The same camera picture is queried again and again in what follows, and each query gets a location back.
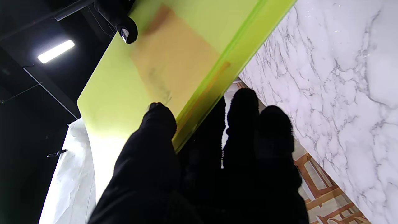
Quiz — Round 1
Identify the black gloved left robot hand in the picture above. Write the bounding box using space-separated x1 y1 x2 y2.
89 88 310 224

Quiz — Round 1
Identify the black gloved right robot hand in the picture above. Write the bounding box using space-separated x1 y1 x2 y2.
94 0 139 44

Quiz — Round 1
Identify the pink paper receipt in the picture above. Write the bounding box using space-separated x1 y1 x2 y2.
131 5 231 125

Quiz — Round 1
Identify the yellow-green translucent file folder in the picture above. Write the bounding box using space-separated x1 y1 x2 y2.
77 0 297 206

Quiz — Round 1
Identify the yellow folder slide bar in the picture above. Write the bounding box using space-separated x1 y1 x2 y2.
173 0 297 153

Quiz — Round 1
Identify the white tube lamp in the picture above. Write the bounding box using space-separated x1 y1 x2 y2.
37 40 75 64

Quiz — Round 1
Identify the black spring clamp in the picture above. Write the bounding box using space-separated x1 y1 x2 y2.
47 149 68 158

